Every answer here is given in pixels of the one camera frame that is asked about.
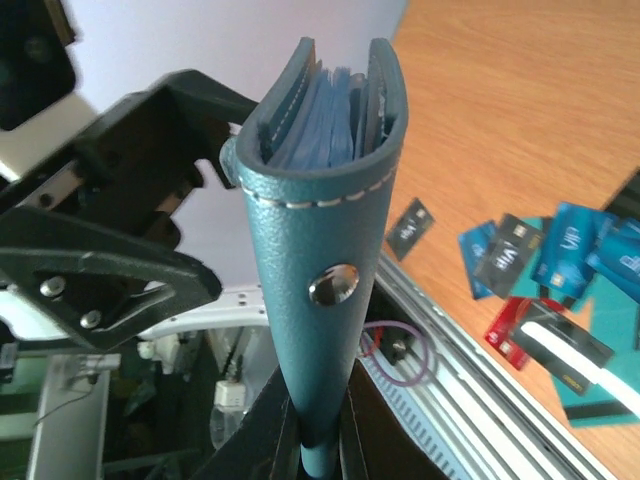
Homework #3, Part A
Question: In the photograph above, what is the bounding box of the teal leather card holder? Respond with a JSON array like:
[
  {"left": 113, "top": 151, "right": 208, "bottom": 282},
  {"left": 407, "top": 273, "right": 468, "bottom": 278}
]
[{"left": 221, "top": 37, "right": 408, "bottom": 479}]

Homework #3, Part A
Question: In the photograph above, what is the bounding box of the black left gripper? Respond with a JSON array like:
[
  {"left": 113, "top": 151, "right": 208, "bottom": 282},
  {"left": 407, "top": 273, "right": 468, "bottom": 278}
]
[{"left": 1, "top": 69, "right": 258, "bottom": 351}]

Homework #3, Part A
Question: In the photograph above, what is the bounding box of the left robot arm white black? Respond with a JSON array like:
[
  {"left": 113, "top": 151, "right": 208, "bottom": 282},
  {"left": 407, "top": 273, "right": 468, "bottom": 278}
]
[{"left": 1, "top": 70, "right": 266, "bottom": 357}]

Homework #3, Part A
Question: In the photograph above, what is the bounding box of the lone black VIP card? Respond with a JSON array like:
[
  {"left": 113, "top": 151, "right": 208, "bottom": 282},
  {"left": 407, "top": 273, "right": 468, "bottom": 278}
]
[{"left": 386, "top": 198, "right": 434, "bottom": 262}]

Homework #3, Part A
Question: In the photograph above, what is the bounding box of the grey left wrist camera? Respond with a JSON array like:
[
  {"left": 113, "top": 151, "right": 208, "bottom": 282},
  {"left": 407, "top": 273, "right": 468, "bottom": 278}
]
[{"left": 1, "top": 1, "right": 97, "bottom": 182}]

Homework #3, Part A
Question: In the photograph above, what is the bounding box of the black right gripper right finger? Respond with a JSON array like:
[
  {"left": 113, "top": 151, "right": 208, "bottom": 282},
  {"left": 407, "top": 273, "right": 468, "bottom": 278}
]
[{"left": 337, "top": 361, "right": 446, "bottom": 480}]

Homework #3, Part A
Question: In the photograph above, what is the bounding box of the aluminium frame rail front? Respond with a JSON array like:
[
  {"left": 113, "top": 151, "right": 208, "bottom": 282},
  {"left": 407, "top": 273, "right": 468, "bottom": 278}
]
[{"left": 376, "top": 254, "right": 613, "bottom": 479}]

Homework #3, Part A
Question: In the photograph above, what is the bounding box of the black card on red card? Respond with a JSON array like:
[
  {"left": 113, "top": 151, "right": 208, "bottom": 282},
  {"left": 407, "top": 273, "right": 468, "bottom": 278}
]
[{"left": 510, "top": 299, "right": 614, "bottom": 396}]

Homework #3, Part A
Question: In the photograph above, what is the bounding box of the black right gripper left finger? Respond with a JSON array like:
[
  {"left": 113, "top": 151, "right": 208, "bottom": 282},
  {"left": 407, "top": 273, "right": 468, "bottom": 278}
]
[{"left": 193, "top": 370, "right": 300, "bottom": 480}]

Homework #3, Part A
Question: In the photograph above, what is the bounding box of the blue card left pile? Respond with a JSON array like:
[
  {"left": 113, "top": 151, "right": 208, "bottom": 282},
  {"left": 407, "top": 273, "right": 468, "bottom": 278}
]
[{"left": 531, "top": 202, "right": 618, "bottom": 299}]

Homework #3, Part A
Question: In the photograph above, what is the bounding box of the grey slotted cable duct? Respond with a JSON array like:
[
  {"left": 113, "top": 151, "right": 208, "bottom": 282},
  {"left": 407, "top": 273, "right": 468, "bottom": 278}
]
[{"left": 361, "top": 356, "right": 471, "bottom": 480}]

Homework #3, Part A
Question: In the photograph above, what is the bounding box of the black card left pile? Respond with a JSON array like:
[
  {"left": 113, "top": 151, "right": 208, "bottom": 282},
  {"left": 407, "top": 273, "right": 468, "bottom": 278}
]
[{"left": 474, "top": 213, "right": 545, "bottom": 299}]

